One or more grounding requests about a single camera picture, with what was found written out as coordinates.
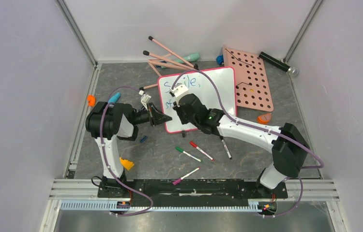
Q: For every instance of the black flashlight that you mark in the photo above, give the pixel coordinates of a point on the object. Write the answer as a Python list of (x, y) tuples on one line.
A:
[(292, 71)]

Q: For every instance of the large blue marker toy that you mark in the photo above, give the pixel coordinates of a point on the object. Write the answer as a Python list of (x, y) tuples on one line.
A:
[(114, 98)]

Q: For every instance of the yellow orange block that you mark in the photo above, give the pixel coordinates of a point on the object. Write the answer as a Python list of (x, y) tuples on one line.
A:
[(127, 164)]

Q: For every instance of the orange cap right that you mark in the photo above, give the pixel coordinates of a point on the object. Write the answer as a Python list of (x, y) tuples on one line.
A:
[(264, 119)]

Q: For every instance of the black marker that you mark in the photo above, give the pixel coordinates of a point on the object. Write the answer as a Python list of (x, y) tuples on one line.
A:
[(226, 148)]

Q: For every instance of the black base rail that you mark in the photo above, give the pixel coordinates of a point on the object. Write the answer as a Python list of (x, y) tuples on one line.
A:
[(189, 192)]

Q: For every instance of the pink framed whiteboard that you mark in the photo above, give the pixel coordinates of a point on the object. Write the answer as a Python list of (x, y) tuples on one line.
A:
[(224, 80)]

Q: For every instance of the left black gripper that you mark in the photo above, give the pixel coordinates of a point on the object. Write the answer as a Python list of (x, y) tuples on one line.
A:
[(156, 116)]

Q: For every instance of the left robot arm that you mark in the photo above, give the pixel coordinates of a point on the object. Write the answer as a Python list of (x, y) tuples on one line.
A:
[(109, 122)]

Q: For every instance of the mint green tube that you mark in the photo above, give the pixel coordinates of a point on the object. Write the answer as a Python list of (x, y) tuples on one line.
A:
[(191, 58)]

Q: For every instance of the pink perforated board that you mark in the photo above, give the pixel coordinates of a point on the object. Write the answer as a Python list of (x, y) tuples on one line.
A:
[(251, 83)]

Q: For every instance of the blue marker cap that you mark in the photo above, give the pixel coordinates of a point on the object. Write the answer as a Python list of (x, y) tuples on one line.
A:
[(144, 138)]

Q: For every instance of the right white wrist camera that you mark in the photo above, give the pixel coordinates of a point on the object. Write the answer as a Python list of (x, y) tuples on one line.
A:
[(179, 91)]

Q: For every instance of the red marker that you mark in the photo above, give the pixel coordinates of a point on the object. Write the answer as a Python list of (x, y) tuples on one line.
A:
[(201, 150)]

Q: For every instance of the orange clip left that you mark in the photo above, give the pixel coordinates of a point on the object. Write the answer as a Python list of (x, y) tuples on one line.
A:
[(91, 100)]

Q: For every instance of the green marker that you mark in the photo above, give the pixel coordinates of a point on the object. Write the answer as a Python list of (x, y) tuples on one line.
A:
[(188, 154)]

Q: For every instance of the pink folding stand legs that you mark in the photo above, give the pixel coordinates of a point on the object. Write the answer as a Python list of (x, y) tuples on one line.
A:
[(156, 61)]

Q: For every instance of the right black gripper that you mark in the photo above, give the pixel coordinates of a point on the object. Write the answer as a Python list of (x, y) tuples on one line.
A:
[(179, 110)]

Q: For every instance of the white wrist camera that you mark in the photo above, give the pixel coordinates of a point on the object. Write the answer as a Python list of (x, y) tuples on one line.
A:
[(145, 98), (179, 91)]

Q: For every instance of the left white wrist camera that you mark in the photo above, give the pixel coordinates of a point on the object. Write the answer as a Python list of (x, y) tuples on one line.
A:
[(145, 98)]

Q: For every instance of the blue toy car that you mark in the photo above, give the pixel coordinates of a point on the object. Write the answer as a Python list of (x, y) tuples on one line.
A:
[(220, 60)]

